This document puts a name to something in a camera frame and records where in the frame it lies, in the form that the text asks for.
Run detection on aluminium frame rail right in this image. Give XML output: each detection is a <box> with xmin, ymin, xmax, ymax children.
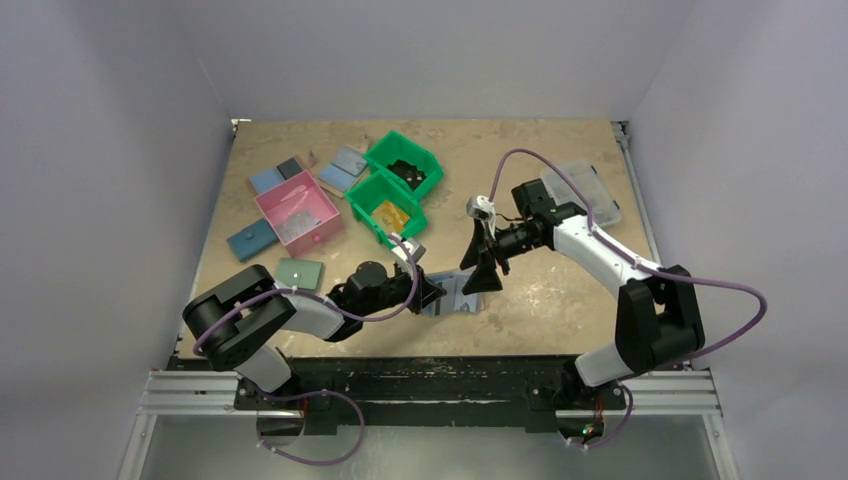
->
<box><xmin>611</xmin><ymin>121</ymin><xmax>662</xmax><ymax>263</ymax></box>

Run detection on green closed card holder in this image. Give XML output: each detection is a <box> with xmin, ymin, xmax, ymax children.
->
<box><xmin>273</xmin><ymin>258</ymin><xmax>325</xmax><ymax>292</ymax></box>

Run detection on white VIP card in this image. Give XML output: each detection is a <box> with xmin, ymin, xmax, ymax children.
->
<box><xmin>454</xmin><ymin>279</ymin><xmax>484</xmax><ymax>314</ymax></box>

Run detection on aluminium frame rail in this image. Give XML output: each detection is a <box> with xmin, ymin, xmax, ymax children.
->
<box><xmin>115</xmin><ymin>370</ymin><xmax>740</xmax><ymax>480</ymax></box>
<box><xmin>611</xmin><ymin>121</ymin><xmax>662</xmax><ymax>263</ymax></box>

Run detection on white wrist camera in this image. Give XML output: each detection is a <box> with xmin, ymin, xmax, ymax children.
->
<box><xmin>466</xmin><ymin>195</ymin><xmax>497</xmax><ymax>235</ymax></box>
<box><xmin>389</xmin><ymin>236</ymin><xmax>426</xmax><ymax>274</ymax></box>

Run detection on clear plastic screw organizer box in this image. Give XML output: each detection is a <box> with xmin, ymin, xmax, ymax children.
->
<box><xmin>540</xmin><ymin>159</ymin><xmax>623</xmax><ymax>227</ymax></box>

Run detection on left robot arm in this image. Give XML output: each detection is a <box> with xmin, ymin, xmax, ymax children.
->
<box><xmin>182</xmin><ymin>261</ymin><xmax>446</xmax><ymax>409</ymax></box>

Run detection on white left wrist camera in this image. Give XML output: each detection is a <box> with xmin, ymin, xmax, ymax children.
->
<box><xmin>389</xmin><ymin>236</ymin><xmax>426</xmax><ymax>274</ymax></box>

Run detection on beige leather card holder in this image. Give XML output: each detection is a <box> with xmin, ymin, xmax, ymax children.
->
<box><xmin>421</xmin><ymin>270</ymin><xmax>485</xmax><ymax>317</ymax></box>

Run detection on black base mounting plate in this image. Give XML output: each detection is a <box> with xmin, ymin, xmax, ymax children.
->
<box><xmin>224</xmin><ymin>355</ymin><xmax>626</xmax><ymax>438</ymax></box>

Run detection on black parts in bin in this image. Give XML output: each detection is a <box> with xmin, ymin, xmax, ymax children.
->
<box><xmin>388</xmin><ymin>159</ymin><xmax>427</xmax><ymax>192</ymax></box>

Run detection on dark blue closed card holder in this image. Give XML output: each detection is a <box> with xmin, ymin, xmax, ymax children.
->
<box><xmin>227</xmin><ymin>219</ymin><xmax>279</xmax><ymax>263</ymax></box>

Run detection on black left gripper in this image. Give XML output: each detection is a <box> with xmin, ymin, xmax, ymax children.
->
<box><xmin>360</xmin><ymin>261</ymin><xmax>445</xmax><ymax>317</ymax></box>

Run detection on green bin with yellow card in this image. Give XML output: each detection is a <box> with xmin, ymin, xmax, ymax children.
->
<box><xmin>345</xmin><ymin>172</ymin><xmax>429</xmax><ymax>248</ymax></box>

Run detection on green bin with black parts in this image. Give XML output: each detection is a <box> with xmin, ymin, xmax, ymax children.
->
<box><xmin>364</xmin><ymin>130</ymin><xmax>444</xmax><ymax>201</ymax></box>

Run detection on yellow card in bin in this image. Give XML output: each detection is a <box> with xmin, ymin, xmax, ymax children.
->
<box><xmin>371</xmin><ymin>200</ymin><xmax>410</xmax><ymax>235</ymax></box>

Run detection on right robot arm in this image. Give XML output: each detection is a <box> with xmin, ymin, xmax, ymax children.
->
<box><xmin>460</xmin><ymin>180</ymin><xmax>705</xmax><ymax>407</ymax></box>

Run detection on aluminium front frame rail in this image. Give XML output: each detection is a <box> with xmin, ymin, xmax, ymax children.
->
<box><xmin>115</xmin><ymin>370</ymin><xmax>740</xmax><ymax>480</ymax></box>

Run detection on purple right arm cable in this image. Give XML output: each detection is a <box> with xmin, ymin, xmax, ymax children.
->
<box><xmin>488</xmin><ymin>148</ymin><xmax>768</xmax><ymax>452</ymax></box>

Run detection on light blue open card holder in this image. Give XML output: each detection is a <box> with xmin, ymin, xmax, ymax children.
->
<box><xmin>316</xmin><ymin>146</ymin><xmax>368</xmax><ymax>198</ymax></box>

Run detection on pink box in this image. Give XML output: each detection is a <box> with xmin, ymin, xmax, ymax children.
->
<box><xmin>254</xmin><ymin>171</ymin><xmax>344</xmax><ymax>258</ymax></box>

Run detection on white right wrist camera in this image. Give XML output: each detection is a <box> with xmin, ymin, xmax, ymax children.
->
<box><xmin>466</xmin><ymin>195</ymin><xmax>497</xmax><ymax>235</ymax></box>

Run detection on blue grey open card holder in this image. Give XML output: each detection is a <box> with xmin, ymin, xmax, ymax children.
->
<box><xmin>249</xmin><ymin>156</ymin><xmax>304</xmax><ymax>195</ymax></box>

